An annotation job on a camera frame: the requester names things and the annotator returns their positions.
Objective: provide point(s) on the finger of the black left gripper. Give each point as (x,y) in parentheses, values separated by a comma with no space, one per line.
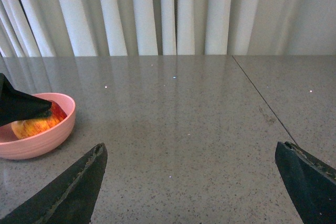
(18,106)

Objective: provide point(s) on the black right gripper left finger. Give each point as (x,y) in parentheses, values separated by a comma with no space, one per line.
(70,197)

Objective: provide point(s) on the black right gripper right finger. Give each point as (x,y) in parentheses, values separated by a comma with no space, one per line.
(309,182)

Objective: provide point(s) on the red yellow apple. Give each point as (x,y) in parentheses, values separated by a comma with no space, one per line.
(28,128)

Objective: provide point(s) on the pink bowl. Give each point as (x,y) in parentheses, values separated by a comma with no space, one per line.
(14,148)

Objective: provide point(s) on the white curtain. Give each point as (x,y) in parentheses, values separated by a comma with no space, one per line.
(54,28)

